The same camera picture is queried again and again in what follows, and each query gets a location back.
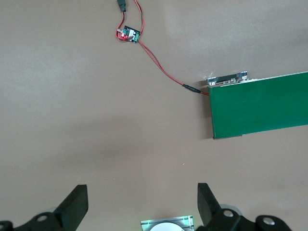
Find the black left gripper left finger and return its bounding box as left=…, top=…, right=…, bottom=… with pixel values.
left=0, top=184, right=89, bottom=231

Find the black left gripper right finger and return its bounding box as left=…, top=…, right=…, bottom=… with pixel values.
left=196, top=182, right=296, bottom=231

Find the green belt conveyor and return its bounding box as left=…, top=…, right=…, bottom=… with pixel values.
left=206, top=70, right=308, bottom=140

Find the small black circuit board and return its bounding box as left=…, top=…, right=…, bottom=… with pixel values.
left=116, top=26, right=141, bottom=45

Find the black inline switch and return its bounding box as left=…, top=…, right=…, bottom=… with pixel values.
left=116, top=0, right=128, bottom=12

